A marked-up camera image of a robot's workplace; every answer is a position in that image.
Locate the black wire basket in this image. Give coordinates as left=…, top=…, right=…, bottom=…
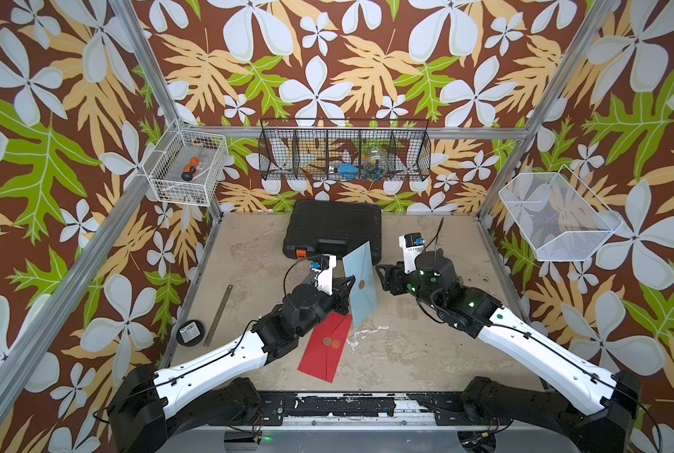
left=257, top=118, right=432, bottom=182

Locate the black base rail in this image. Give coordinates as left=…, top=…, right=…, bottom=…
left=206, top=390, right=514, bottom=428

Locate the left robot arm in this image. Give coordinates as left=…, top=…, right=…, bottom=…
left=106, top=277, right=355, bottom=452

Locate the light blue envelope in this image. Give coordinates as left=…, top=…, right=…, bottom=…
left=343, top=242, right=378, bottom=328

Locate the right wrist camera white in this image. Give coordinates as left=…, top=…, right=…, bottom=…
left=399, top=232, right=425, bottom=274

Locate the black round tape measure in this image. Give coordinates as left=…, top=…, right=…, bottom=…
left=176, top=320, right=206, bottom=347

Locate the white mesh basket right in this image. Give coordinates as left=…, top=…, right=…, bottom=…
left=499, top=165, right=623, bottom=262

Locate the white wire basket left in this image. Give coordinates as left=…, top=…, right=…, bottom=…
left=145, top=121, right=229, bottom=207

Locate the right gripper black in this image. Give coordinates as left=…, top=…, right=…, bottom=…
left=374, top=260, right=446, bottom=316

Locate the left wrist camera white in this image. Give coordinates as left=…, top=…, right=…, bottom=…
left=309, top=255, right=337, bottom=296

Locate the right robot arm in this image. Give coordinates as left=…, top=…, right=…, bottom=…
left=376, top=249, right=641, bottom=452

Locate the black tool case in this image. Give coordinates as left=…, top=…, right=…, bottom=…
left=282, top=200, right=382, bottom=264

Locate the clear jar in basket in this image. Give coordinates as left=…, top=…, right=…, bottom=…
left=362, top=145, right=389, bottom=181

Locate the red envelope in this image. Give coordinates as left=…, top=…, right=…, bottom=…
left=299, top=313, right=353, bottom=383

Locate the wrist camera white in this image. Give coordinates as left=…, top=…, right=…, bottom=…
left=399, top=232, right=425, bottom=274
left=309, top=255, right=337, bottom=296

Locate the blue object in basket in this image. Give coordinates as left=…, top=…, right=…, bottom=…
left=337, top=163, right=360, bottom=181

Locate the orange black screwdriver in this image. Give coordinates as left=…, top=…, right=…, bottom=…
left=182, top=157, right=200, bottom=182

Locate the metal ruler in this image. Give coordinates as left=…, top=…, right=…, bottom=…
left=203, top=284, right=233, bottom=347

